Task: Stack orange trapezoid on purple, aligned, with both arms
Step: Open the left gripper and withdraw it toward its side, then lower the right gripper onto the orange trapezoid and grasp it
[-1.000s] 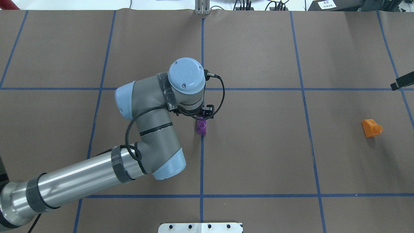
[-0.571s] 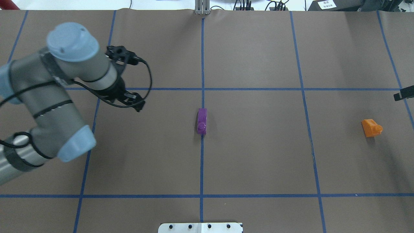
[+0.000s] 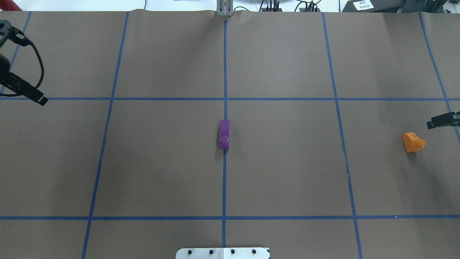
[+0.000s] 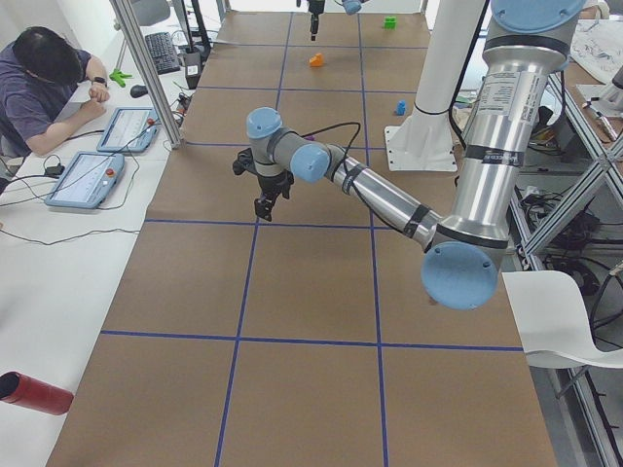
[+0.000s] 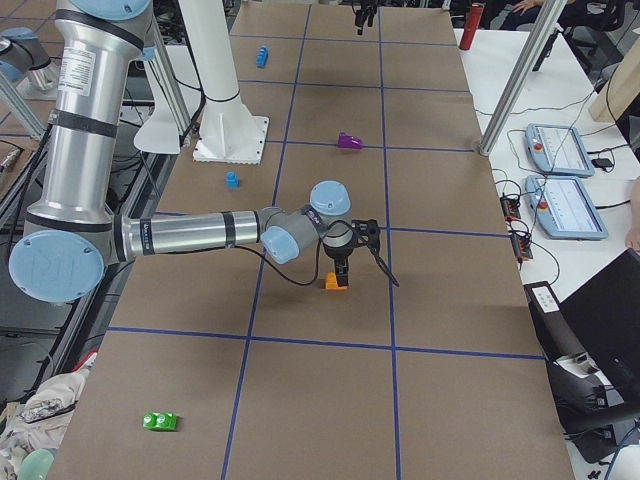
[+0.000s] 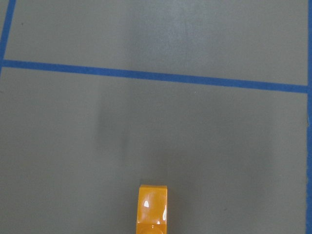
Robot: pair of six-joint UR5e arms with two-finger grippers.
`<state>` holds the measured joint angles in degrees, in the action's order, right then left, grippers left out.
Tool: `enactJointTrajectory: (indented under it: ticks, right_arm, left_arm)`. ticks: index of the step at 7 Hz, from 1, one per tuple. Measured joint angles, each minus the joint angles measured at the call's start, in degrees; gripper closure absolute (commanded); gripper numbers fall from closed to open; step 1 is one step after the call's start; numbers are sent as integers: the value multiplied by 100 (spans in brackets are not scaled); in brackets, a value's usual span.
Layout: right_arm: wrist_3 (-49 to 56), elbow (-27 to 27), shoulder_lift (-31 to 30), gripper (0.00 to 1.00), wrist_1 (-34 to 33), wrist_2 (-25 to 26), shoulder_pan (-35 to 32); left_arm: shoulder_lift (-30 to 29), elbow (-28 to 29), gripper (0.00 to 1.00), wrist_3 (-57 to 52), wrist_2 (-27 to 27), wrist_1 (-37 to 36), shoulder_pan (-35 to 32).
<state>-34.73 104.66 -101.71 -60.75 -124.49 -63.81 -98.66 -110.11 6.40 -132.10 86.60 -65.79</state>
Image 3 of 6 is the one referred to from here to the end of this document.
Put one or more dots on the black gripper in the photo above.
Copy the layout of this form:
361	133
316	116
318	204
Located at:
3	68

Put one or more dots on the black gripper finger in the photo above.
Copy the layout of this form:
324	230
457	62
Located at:
451	119

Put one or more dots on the orange trapezoid block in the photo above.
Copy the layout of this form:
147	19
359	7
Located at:
412	142

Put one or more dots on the purple trapezoid block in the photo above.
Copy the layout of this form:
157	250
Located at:
224	135

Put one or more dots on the red cylinder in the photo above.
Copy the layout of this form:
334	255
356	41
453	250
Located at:
9	5

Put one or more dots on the black power strip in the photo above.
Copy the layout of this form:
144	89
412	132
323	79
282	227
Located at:
307	6
270	6

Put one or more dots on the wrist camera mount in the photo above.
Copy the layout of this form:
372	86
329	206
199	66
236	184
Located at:
9	32

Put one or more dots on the aluminium frame post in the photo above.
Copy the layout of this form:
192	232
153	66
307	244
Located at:
224	8

